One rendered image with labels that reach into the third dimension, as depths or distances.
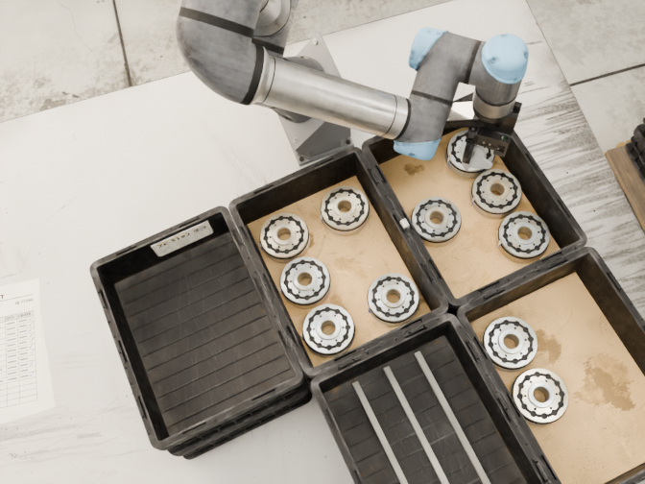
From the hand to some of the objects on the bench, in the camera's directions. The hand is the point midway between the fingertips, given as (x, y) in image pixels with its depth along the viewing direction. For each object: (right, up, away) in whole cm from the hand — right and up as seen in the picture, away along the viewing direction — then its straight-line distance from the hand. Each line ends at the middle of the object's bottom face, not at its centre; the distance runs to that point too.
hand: (467, 154), depth 146 cm
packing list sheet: (-104, -43, +11) cm, 113 cm away
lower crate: (-54, -42, +8) cm, 69 cm away
